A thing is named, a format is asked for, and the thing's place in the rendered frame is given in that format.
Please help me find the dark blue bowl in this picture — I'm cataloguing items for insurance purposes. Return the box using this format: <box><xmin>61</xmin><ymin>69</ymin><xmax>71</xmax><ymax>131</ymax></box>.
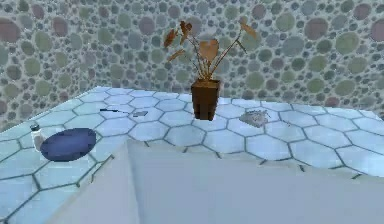
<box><xmin>39</xmin><ymin>127</ymin><xmax>98</xmax><ymax>163</ymax></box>

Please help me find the brown potted house plant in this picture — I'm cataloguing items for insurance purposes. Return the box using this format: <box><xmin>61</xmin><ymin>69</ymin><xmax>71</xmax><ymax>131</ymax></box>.
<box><xmin>163</xmin><ymin>17</ymin><xmax>258</xmax><ymax>122</ymax></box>

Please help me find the pale grey cabinet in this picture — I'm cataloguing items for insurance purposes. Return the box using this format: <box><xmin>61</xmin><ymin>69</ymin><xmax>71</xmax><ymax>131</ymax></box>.
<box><xmin>46</xmin><ymin>138</ymin><xmax>384</xmax><ymax>224</ymax></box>

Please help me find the clear glass shaker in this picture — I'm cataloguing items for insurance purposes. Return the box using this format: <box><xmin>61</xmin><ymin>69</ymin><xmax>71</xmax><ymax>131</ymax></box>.
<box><xmin>29</xmin><ymin>123</ymin><xmax>46</xmax><ymax>152</ymax></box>

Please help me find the grey crumpled cloth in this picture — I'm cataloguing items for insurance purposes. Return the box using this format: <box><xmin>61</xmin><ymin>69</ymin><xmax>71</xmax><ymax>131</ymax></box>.
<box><xmin>238</xmin><ymin>109</ymin><xmax>272</xmax><ymax>128</ymax></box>

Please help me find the dark thin knife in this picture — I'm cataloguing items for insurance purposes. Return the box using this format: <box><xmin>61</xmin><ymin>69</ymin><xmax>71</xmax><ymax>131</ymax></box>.
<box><xmin>99</xmin><ymin>108</ymin><xmax>149</xmax><ymax>118</ymax></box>

